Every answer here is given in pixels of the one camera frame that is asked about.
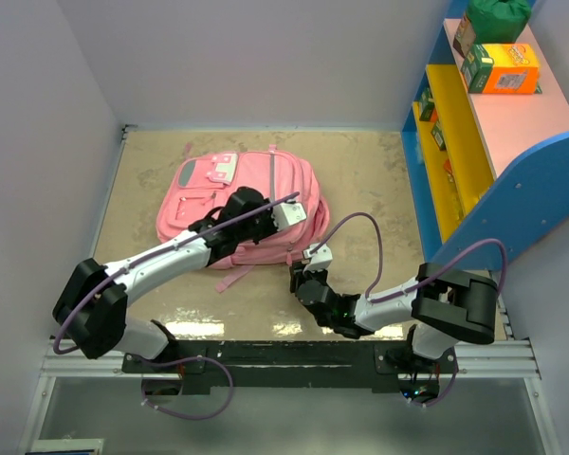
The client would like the pink student backpack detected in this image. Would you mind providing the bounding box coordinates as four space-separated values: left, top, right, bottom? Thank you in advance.
156 145 330 293

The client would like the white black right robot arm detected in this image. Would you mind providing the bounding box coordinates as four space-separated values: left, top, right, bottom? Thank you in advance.
289 262 499 373

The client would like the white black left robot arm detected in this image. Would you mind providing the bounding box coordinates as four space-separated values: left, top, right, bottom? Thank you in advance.
53 187 282 372

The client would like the green cloth bag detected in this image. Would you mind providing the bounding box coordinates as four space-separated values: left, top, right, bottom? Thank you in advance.
466 0 532 44

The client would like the orange packet on shelf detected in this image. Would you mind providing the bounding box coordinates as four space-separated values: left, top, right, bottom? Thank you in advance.
441 158 461 209

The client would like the small green box lower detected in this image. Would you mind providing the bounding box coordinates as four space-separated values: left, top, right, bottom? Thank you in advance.
431 119 447 151

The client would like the small green box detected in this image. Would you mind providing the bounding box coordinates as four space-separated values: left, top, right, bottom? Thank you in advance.
418 85 437 122
431 119 447 151

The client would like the blue yellow pink shelf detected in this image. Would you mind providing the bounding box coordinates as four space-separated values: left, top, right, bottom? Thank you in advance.
401 1 569 271

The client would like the small green box upper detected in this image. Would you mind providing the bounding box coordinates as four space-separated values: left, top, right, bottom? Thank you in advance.
418 85 437 122

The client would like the orange green crayon box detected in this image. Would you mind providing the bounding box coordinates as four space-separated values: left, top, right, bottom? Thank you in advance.
461 44 541 95

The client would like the brown card box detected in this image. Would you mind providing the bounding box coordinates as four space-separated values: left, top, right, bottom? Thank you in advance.
453 12 476 57

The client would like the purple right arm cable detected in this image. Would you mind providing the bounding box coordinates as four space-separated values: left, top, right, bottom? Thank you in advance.
310 211 508 304

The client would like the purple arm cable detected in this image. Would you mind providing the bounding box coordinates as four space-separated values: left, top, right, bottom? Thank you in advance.
310 211 508 304
51 191 301 356

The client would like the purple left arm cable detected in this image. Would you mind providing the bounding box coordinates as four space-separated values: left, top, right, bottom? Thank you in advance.
51 191 301 356

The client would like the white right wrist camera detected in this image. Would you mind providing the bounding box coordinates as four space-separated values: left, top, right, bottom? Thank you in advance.
303 244 333 272

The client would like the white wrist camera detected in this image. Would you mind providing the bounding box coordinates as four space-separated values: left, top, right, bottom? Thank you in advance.
272 202 307 231
303 244 333 272

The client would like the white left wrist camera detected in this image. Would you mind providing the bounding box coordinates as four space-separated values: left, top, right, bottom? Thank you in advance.
272 202 307 231

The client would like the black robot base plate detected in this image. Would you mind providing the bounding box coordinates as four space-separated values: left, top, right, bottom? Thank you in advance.
122 340 457 396

